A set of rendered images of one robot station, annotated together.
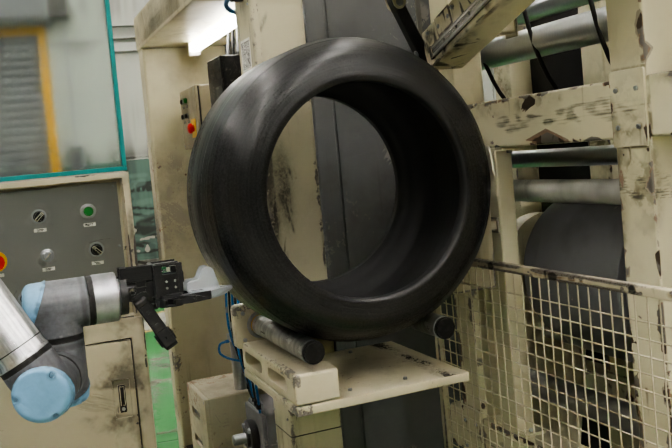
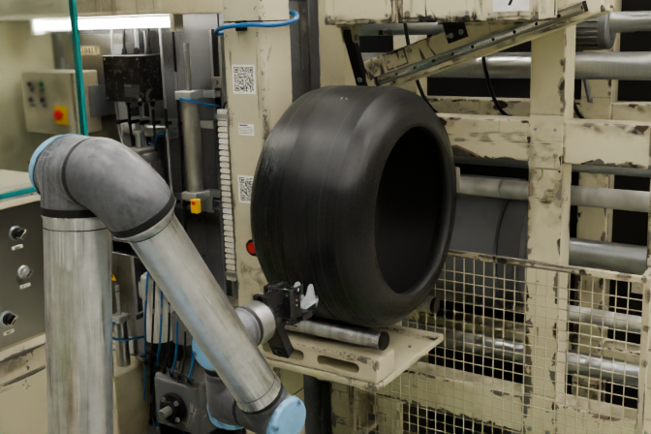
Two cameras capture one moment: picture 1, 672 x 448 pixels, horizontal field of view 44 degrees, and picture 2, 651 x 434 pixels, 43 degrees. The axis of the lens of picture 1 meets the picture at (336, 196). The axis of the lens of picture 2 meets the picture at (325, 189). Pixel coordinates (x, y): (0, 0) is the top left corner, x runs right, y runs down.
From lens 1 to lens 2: 1.29 m
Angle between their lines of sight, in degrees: 36
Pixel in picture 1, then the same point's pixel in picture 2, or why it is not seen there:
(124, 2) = not seen: outside the picture
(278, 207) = not seen: hidden behind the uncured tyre
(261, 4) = (268, 37)
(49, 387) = (296, 413)
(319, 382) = (387, 362)
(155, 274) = (290, 297)
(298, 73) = (387, 124)
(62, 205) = (35, 219)
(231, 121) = (347, 166)
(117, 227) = not seen: hidden behind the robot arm
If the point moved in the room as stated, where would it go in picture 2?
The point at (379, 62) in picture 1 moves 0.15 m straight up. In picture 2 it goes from (420, 110) to (420, 48)
